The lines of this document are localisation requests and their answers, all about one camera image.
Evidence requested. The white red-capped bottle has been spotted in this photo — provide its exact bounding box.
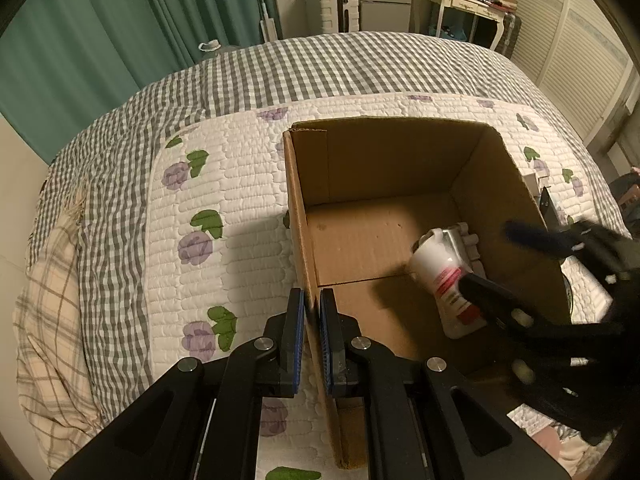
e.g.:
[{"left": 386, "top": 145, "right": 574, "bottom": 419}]
[{"left": 408, "top": 237, "right": 486, "bottom": 339}]

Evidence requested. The brown cardboard box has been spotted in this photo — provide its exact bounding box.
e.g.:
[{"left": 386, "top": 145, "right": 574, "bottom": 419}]
[{"left": 282, "top": 116, "right": 576, "bottom": 470}]

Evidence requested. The black remote control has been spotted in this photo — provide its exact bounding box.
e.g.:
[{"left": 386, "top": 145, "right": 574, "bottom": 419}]
[{"left": 538, "top": 186, "right": 560, "bottom": 230}]

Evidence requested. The white power adapter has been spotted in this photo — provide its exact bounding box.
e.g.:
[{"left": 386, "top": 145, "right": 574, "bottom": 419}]
[{"left": 412, "top": 222, "right": 486, "bottom": 278}]

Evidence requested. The beige plaid blanket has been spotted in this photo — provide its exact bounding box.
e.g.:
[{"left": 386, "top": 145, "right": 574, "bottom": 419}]
[{"left": 13, "top": 188, "right": 103, "bottom": 472}]

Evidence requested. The white floral quilted mat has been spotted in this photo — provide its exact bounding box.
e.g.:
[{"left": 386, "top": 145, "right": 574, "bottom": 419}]
[{"left": 142, "top": 90, "right": 616, "bottom": 480}]

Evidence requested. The white louvered wardrobe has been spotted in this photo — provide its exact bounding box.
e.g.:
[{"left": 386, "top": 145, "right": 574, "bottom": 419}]
[{"left": 512, "top": 0, "right": 638, "bottom": 145}]

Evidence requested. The dark suitcase by wardrobe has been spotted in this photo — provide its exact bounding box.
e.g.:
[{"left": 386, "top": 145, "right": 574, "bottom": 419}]
[{"left": 496, "top": 13, "right": 522, "bottom": 58}]

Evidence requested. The clear water jug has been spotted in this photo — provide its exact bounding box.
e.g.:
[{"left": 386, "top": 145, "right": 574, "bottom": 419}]
[{"left": 198, "top": 39, "right": 239, "bottom": 58}]

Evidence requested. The white dressing table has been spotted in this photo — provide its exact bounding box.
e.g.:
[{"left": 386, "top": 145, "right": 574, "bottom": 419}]
[{"left": 411, "top": 0, "right": 506, "bottom": 51}]

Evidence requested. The white floor mop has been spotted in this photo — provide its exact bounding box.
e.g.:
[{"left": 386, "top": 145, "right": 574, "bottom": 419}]
[{"left": 258, "top": 0, "right": 280, "bottom": 42}]

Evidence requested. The green curtain left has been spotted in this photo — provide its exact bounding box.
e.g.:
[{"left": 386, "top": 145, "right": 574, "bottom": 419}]
[{"left": 1, "top": 0, "right": 264, "bottom": 162}]

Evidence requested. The white suitcase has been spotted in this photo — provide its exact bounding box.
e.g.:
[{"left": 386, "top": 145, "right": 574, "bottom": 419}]
[{"left": 305, "top": 0, "right": 360, "bottom": 35}]

